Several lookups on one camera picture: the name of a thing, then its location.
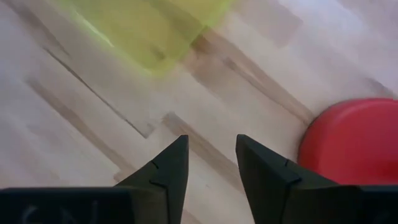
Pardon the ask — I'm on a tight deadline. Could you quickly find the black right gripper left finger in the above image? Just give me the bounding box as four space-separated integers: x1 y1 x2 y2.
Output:
0 134 190 224

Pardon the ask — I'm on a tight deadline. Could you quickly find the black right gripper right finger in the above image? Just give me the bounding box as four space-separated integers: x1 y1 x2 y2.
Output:
234 133 398 224

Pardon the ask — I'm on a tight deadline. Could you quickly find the red desk lamp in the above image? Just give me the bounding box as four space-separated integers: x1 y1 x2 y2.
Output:
296 97 398 187

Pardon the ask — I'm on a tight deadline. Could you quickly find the yellow-green plastic supply box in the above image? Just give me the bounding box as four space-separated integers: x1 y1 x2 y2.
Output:
58 0 234 78

